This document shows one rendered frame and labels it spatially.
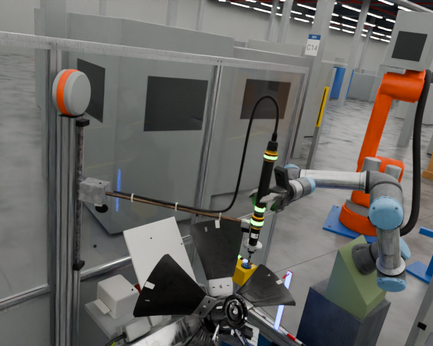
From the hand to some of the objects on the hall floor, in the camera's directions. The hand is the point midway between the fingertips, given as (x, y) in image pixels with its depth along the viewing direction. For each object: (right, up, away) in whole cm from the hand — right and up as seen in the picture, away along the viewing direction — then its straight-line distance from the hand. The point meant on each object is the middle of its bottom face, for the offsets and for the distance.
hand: (257, 196), depth 128 cm
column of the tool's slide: (-92, -139, +64) cm, 179 cm away
